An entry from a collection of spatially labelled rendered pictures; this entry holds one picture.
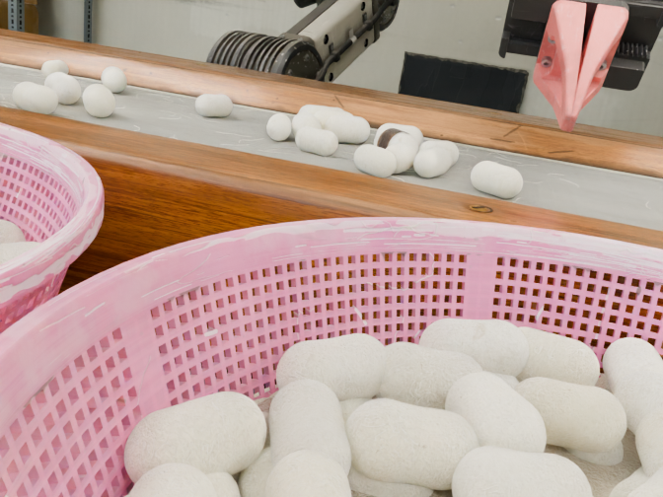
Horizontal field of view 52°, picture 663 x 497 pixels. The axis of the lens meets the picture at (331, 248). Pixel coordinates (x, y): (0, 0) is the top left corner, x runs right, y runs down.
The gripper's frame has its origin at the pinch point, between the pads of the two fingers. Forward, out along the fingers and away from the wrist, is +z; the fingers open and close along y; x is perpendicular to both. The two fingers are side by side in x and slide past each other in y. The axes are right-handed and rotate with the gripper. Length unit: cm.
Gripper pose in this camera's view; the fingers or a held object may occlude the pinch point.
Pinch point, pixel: (569, 114)
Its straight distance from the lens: 45.8
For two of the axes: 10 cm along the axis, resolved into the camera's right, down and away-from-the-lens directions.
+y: 9.6, 2.0, -1.8
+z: -2.6, 8.2, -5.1
